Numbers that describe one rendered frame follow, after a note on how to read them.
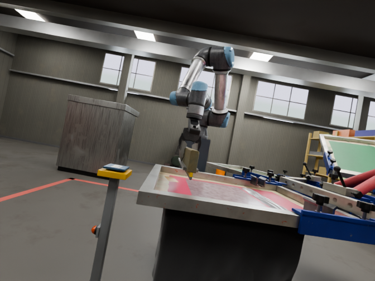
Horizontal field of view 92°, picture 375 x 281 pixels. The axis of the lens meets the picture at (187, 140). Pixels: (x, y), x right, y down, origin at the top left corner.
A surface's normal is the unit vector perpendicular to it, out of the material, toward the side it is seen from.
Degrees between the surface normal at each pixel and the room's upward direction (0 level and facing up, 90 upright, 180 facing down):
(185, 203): 90
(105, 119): 90
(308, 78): 90
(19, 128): 90
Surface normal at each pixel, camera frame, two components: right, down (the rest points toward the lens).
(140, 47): 0.00, -0.02
